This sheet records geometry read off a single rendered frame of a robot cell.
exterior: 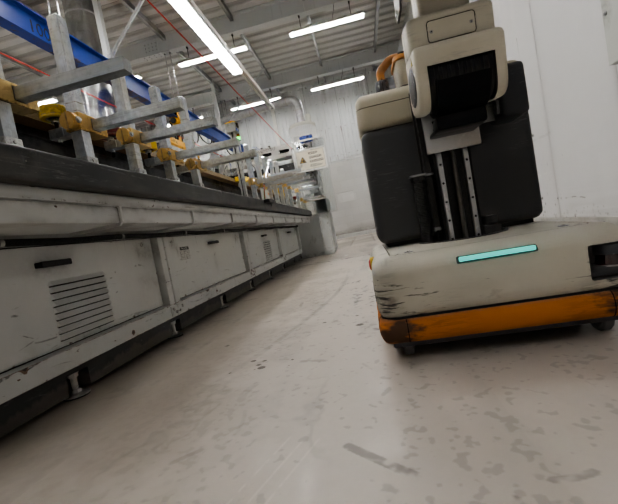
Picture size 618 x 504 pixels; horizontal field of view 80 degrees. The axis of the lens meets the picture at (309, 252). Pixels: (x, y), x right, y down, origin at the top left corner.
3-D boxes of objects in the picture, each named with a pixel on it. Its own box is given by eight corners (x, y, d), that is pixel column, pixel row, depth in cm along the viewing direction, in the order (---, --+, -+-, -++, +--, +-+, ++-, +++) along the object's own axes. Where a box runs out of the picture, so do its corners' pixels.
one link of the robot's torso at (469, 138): (424, 157, 120) (411, 81, 119) (516, 138, 116) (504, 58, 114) (440, 140, 94) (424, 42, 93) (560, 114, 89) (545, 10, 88)
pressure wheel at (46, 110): (41, 140, 109) (33, 101, 109) (48, 148, 117) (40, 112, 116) (73, 139, 112) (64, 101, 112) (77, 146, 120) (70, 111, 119)
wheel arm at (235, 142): (241, 148, 159) (239, 138, 159) (238, 146, 156) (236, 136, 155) (149, 169, 166) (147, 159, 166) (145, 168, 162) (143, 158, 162)
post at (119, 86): (149, 195, 136) (122, 63, 133) (143, 194, 132) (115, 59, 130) (140, 197, 136) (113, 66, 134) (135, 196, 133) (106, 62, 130)
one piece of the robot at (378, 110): (382, 270, 155) (346, 70, 150) (521, 248, 145) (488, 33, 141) (386, 284, 122) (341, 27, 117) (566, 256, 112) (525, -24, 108)
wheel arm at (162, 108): (186, 113, 110) (183, 98, 109) (180, 109, 106) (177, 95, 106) (59, 145, 116) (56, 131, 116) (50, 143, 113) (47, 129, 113)
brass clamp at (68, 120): (110, 137, 117) (106, 121, 117) (77, 126, 104) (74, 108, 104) (93, 141, 118) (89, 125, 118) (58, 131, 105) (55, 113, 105)
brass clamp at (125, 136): (153, 147, 142) (150, 134, 142) (131, 139, 129) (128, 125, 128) (138, 151, 143) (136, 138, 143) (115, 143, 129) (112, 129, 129)
